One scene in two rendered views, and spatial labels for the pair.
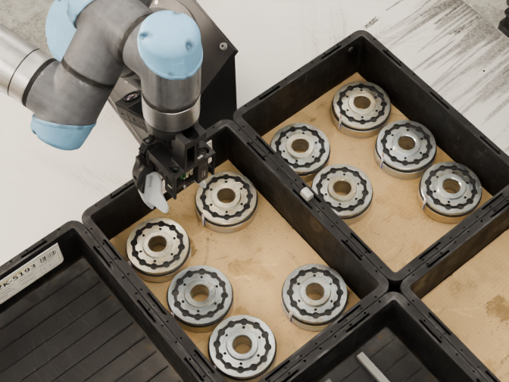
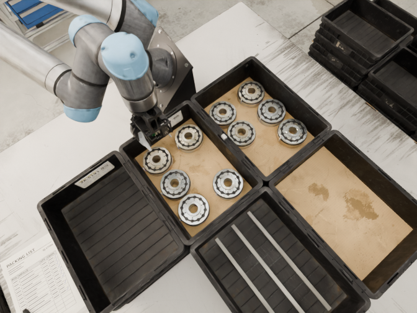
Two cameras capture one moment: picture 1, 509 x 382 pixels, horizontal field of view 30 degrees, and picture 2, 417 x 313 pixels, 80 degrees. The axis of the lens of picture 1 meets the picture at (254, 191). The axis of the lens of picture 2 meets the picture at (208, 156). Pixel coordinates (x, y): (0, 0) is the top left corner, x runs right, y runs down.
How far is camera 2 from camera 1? 0.68 m
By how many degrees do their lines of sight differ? 10
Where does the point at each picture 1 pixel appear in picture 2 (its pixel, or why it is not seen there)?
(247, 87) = (203, 84)
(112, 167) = not seen: hidden behind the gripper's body
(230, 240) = (190, 156)
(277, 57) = (216, 71)
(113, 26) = (90, 45)
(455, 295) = (293, 182)
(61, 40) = not seen: hidden behind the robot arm
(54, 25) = not seen: hidden behind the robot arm
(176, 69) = (127, 72)
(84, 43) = (78, 58)
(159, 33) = (113, 47)
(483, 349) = (306, 209)
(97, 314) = (130, 190)
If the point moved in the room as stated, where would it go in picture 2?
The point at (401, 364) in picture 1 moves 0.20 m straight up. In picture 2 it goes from (267, 216) to (280, 205)
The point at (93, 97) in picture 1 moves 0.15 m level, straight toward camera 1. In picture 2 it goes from (91, 92) to (98, 154)
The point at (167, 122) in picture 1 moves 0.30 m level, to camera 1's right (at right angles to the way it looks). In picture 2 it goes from (134, 107) to (277, 102)
